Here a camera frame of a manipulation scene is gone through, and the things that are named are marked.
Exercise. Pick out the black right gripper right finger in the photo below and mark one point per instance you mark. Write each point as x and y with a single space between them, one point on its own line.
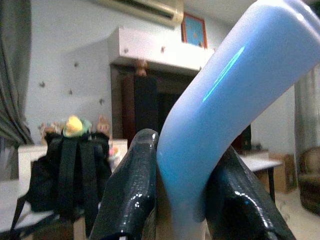
240 197

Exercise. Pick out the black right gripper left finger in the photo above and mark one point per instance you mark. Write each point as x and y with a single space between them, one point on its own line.
132 185

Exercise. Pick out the white table with black legs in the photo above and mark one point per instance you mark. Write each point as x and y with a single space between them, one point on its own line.
260 163

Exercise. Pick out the brown cardboard box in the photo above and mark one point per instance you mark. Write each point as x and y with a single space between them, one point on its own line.
283 172

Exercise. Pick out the pink bunny plush toy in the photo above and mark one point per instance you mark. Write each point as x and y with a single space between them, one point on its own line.
103 127

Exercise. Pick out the black backpack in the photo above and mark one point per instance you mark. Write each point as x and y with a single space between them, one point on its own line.
67 175

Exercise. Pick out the brown armchair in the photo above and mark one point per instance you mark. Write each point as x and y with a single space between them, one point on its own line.
310 180

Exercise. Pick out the dark wooden door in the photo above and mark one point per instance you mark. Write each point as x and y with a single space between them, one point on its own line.
145 105

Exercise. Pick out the yellow green plush toy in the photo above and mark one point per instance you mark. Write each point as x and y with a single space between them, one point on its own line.
73 126

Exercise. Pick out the brown teddy bear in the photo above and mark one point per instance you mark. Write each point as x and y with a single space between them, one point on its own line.
141 66

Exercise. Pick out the grey curtain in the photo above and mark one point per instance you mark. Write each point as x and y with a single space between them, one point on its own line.
12 72

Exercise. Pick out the red framed blue picture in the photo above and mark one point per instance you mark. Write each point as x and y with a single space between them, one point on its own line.
194 31

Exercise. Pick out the beige wall air conditioner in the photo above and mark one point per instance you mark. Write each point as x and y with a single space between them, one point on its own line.
150 10

